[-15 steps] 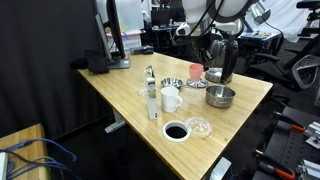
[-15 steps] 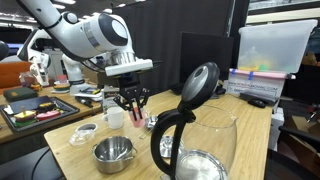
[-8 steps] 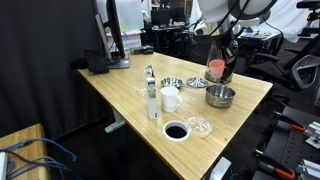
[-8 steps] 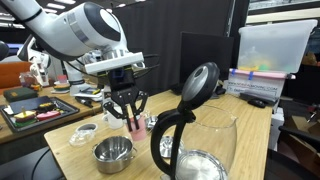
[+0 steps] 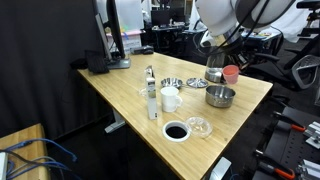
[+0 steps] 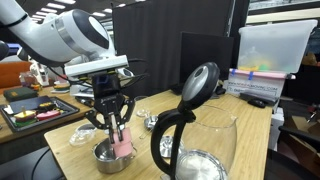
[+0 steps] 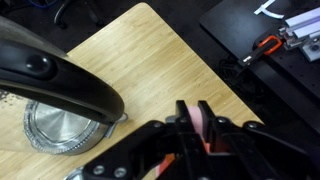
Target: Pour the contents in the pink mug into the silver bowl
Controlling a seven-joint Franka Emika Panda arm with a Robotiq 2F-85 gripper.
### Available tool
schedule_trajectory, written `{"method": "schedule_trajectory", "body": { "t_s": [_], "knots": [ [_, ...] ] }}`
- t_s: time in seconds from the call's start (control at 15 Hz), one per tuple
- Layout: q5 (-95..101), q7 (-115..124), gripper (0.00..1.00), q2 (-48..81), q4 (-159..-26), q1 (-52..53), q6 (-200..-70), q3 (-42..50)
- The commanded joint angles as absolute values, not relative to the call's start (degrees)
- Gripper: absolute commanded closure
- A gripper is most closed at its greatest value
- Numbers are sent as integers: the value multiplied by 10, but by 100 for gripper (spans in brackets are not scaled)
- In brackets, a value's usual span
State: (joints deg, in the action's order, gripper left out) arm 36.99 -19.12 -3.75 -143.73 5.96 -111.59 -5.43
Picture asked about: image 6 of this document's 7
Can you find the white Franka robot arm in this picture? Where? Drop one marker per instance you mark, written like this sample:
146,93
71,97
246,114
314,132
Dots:
43,36

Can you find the black flat device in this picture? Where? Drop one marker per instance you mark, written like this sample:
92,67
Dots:
258,96

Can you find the glass electric kettle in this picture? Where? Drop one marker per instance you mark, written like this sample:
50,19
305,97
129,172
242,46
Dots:
200,83

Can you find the dark toy block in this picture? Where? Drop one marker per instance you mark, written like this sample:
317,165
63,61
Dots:
46,106

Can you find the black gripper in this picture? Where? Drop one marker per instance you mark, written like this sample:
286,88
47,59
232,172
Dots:
106,90

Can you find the white box with pink lid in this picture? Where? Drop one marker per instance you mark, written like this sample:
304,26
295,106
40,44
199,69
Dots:
256,87

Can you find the pink toy block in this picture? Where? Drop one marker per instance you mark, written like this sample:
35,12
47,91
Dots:
48,115

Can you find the yellow green toy sandwich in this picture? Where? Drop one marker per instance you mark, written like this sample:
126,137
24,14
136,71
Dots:
25,117

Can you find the black tray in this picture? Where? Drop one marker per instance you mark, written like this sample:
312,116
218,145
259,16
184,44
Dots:
66,108

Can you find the dark blue mat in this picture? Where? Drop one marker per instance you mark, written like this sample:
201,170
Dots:
26,102

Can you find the small silver strainer bowl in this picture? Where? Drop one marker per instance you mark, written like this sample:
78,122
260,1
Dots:
150,122

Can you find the black armchair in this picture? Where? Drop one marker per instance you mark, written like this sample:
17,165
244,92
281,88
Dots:
293,156

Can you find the white figure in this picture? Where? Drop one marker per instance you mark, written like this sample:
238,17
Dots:
40,74

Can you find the orange sofa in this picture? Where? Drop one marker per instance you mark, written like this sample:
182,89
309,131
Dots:
11,73

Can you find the pink mug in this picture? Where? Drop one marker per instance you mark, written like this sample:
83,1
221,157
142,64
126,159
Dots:
122,146

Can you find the stack of coloured items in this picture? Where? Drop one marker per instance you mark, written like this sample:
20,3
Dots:
61,87

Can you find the black curtain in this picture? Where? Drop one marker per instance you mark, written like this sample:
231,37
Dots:
150,43

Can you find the dark green box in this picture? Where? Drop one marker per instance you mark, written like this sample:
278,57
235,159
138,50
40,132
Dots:
20,93

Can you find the clear jar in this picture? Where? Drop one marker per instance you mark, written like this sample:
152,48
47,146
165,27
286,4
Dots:
26,79

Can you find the black computer mouse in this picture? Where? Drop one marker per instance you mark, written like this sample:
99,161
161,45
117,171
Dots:
256,103

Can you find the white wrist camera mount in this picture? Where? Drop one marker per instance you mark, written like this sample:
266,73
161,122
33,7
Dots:
96,65

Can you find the clear plastic storage bin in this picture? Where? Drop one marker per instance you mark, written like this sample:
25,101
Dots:
276,46

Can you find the black computer monitor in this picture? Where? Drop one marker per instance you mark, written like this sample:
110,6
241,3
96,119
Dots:
206,56

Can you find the small clear glass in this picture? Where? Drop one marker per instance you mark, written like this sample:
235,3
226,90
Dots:
141,108

